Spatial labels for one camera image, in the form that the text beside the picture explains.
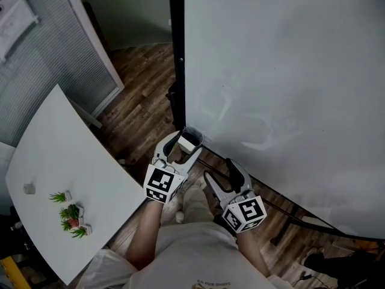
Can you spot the person's right forearm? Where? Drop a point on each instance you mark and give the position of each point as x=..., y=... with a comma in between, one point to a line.
x=252, y=254

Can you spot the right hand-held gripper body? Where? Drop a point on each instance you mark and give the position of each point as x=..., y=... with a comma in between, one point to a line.
x=245, y=212

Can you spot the person's white shirt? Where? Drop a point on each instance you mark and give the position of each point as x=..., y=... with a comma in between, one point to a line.
x=192, y=257

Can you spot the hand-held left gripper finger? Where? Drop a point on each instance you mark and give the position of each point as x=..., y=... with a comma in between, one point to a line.
x=161, y=147
x=192, y=161

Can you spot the white square table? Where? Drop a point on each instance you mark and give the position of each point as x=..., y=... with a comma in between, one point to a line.
x=75, y=161

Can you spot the black waist pack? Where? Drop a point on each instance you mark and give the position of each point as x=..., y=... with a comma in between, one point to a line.
x=224, y=224

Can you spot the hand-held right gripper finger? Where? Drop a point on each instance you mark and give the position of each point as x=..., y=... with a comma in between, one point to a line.
x=218, y=191
x=245, y=179

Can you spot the group of small potted succulents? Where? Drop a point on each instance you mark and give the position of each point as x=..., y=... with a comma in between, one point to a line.
x=73, y=210

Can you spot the white whiteboard eraser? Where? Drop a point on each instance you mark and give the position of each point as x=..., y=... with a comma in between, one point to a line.
x=186, y=145

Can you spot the person's beige shoe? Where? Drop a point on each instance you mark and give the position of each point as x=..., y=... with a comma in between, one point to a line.
x=200, y=184

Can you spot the small grey cup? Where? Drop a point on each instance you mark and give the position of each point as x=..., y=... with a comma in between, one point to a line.
x=29, y=188

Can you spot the person's left forearm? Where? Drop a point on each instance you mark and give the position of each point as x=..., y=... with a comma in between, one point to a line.
x=144, y=236

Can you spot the large white whiteboard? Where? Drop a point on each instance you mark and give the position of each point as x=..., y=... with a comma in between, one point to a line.
x=177, y=71

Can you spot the grey glass door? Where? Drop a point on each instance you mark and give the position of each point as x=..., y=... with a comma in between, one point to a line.
x=132, y=14

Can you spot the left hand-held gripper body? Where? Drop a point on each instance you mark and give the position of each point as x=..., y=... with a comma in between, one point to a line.
x=159, y=182

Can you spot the person's beige trousers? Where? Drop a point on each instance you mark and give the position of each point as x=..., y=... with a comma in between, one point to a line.
x=195, y=206

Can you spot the white printed notice sheet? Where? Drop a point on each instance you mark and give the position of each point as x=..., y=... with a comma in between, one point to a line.
x=18, y=23

